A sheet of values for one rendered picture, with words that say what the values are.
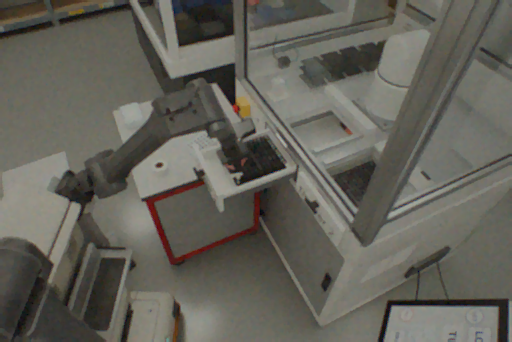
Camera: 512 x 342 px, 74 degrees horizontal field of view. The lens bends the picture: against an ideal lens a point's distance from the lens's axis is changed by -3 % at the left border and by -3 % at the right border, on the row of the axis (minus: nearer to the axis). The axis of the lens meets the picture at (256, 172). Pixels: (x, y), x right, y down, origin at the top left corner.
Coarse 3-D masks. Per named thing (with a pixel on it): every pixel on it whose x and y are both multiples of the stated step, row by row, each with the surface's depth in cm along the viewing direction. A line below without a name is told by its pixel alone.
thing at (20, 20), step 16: (48, 0) 369; (64, 0) 407; (80, 0) 407; (96, 0) 407; (112, 0) 403; (128, 0) 411; (0, 16) 380; (16, 16) 380; (32, 16) 380; (48, 16) 380; (64, 16) 388; (0, 32) 366
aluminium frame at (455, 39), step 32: (448, 0) 57; (480, 0) 52; (448, 32) 59; (480, 32) 55; (448, 64) 61; (256, 96) 152; (416, 96) 70; (448, 96) 66; (416, 128) 73; (384, 160) 87; (416, 160) 79; (384, 192) 91; (448, 192) 109; (352, 224) 111; (384, 224) 102
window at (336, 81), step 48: (288, 0) 105; (336, 0) 85; (384, 0) 71; (432, 0) 61; (288, 48) 115; (336, 48) 91; (384, 48) 76; (288, 96) 127; (336, 96) 99; (384, 96) 81; (336, 144) 107; (384, 144) 87
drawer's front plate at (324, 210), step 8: (304, 176) 131; (296, 184) 138; (304, 184) 131; (312, 184) 128; (304, 192) 133; (312, 192) 127; (312, 200) 129; (320, 200) 124; (320, 208) 125; (328, 208) 122; (320, 216) 127; (328, 216) 121; (336, 216) 119; (320, 224) 130; (328, 224) 123; (336, 224) 118; (328, 232) 125; (336, 232) 120; (344, 232) 118; (336, 240) 122
